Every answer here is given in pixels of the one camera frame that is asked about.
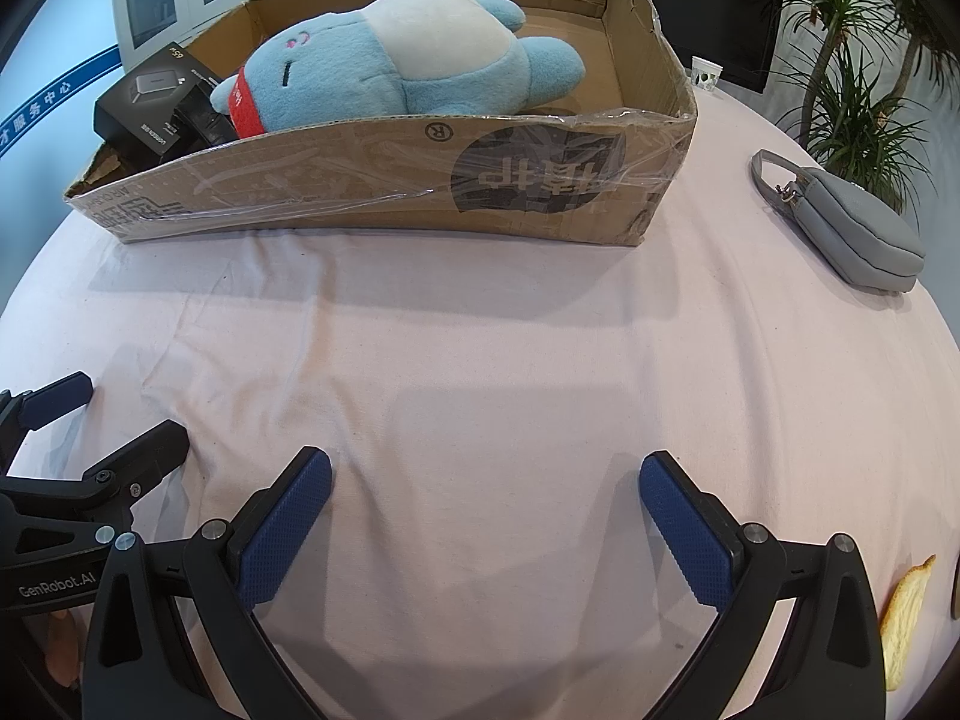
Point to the brown cardboard box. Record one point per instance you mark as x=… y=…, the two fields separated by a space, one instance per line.
x=375 y=180

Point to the black monitor screen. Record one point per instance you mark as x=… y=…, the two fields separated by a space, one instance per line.
x=712 y=7

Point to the person's left hand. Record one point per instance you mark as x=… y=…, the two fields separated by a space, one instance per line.
x=61 y=645

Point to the tall potted palm plant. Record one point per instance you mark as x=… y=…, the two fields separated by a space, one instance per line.
x=862 y=52

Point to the blue plush toy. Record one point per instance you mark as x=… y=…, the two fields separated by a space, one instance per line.
x=390 y=67

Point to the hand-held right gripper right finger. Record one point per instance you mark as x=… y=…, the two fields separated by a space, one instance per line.
x=686 y=525

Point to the white paper cup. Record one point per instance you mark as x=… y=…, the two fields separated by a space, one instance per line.
x=706 y=75

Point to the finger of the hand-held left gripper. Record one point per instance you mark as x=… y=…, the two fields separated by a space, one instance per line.
x=56 y=394
x=142 y=457

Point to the grey zipper pouch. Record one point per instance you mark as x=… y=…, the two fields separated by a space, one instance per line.
x=855 y=232

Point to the black product box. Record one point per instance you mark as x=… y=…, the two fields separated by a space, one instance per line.
x=142 y=105

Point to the pink tablecloth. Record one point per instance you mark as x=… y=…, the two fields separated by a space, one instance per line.
x=480 y=360

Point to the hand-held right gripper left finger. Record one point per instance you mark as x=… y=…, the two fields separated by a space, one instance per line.
x=289 y=525

